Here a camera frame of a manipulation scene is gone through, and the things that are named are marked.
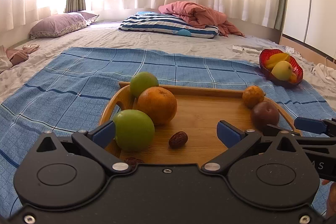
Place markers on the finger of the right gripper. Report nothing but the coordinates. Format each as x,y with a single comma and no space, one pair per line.
316,126
272,130

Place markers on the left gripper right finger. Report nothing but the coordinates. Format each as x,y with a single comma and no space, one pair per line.
239,144

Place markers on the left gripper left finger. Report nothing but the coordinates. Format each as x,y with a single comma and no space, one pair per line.
81,153

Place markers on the dark purple plum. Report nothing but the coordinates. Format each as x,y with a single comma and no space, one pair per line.
264,113

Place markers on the green apple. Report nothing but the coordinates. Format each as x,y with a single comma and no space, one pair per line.
142,81
134,130

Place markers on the dried red date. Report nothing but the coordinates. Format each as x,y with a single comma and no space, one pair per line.
178,140
133,162

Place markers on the small rough orange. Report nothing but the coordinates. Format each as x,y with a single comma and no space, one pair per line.
252,96

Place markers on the large orange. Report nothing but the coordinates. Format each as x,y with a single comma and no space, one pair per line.
159,104

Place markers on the person's right hand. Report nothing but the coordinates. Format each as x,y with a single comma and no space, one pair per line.
331,201

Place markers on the white crumpled cloth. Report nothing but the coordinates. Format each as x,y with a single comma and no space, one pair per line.
325,73

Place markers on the small orange in bowl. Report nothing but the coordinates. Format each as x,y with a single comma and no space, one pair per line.
293,78

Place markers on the wooden serving tray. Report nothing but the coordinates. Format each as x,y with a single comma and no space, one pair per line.
198,112

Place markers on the yellow green mango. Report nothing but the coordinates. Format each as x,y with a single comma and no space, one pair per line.
282,71

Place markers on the grey bed sheet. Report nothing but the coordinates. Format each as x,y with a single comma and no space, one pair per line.
108,35

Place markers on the yellow starfruit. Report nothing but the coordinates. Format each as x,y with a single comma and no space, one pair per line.
275,59

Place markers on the red plastic fruit bowl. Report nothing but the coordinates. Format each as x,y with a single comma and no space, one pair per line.
264,56

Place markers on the white remote box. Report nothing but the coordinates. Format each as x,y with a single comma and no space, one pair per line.
239,49

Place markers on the white wardrobe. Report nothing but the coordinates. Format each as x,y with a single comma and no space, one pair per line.
312,24

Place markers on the pink clothing pile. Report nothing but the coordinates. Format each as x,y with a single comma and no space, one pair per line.
12,57

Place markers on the purple pillow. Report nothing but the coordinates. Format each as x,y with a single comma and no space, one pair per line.
61,24

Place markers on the blue white striped pillow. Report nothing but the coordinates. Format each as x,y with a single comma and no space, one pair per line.
148,21

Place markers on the pink crumpled quilt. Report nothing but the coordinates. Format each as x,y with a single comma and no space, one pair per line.
200,16

